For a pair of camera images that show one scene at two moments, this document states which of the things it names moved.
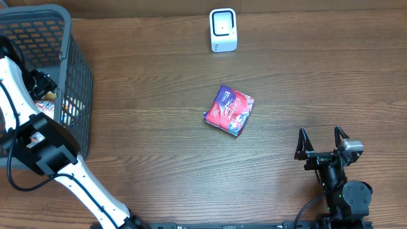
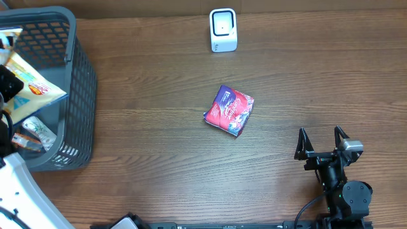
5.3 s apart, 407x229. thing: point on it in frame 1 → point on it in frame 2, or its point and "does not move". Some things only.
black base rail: [282, 224] does not move
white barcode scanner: [223, 30] does not move
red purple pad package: [230, 111] does not move
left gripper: [46, 84] → [12, 84]
